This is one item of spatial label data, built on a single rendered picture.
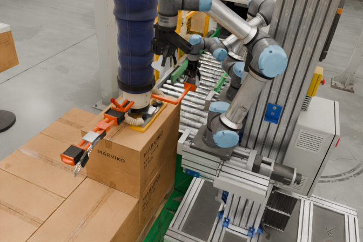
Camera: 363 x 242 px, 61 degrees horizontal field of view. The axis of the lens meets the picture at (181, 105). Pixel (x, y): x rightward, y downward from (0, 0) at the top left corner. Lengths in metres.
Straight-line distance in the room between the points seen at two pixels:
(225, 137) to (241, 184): 0.31
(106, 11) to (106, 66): 0.61
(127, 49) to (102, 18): 1.58
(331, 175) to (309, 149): 1.67
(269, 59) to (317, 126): 0.55
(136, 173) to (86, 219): 0.39
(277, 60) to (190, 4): 0.41
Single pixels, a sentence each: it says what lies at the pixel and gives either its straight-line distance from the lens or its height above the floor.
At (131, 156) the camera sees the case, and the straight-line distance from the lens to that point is 1.80.
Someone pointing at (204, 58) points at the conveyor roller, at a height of 0.55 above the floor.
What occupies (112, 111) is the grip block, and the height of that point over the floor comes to 1.09.
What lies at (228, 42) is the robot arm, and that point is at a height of 1.44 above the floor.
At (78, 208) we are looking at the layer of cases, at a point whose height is 0.54.
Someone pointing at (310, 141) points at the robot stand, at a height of 1.15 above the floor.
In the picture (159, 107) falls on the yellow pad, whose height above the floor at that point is 0.97.
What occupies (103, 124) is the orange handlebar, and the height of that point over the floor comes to 1.09.
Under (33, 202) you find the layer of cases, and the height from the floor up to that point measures 0.54.
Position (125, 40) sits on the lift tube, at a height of 1.48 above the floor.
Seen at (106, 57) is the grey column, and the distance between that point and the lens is 3.39.
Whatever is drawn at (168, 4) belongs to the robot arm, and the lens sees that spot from 1.15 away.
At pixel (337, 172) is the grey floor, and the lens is 3.46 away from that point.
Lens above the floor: 2.13
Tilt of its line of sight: 34 degrees down
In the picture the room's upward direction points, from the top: 5 degrees clockwise
